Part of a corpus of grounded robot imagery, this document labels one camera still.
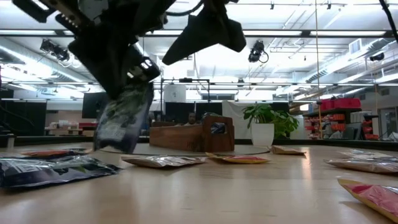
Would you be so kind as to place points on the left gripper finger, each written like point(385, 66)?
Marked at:
point(99, 68)

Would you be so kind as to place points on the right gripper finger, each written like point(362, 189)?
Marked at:
point(205, 34)

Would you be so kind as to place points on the dark blue tea packet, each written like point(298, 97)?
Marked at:
point(218, 127)
point(124, 124)
point(56, 172)

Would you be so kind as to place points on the orange tea packet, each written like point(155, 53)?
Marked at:
point(242, 159)
point(49, 153)
point(376, 197)

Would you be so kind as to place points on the silver beige tea packet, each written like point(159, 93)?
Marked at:
point(286, 151)
point(161, 161)
point(363, 154)
point(367, 165)

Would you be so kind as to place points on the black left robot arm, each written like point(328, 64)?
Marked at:
point(140, 15)

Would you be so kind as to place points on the black monitor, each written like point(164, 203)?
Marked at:
point(91, 105)

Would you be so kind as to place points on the black partition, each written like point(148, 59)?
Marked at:
point(177, 109)

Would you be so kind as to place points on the person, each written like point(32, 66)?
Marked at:
point(192, 119)

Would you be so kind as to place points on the black overhead light bar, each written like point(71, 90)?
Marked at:
point(306, 32)

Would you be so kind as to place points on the white board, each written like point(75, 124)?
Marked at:
point(233, 121)

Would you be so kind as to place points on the green plant in white pot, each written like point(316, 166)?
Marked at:
point(262, 133)

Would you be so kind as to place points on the round grey mat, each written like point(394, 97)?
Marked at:
point(248, 150)

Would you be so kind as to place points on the shelf with red bins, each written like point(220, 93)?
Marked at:
point(340, 103)

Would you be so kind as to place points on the black ceiling camera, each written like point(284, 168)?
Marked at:
point(377, 57)
point(256, 51)
point(57, 51)

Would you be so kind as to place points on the black table frame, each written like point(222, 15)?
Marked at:
point(342, 144)

